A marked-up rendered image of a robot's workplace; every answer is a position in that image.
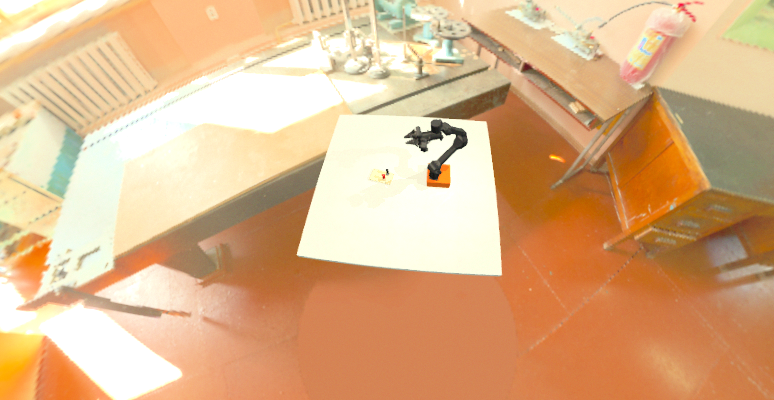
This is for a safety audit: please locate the pale yellow plate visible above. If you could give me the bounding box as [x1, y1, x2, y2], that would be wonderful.
[369, 168, 395, 185]

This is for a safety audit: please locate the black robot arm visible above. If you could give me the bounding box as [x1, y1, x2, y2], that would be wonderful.
[420, 119, 468, 181]

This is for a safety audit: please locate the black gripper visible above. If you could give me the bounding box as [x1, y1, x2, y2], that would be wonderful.
[404, 126, 432, 148]

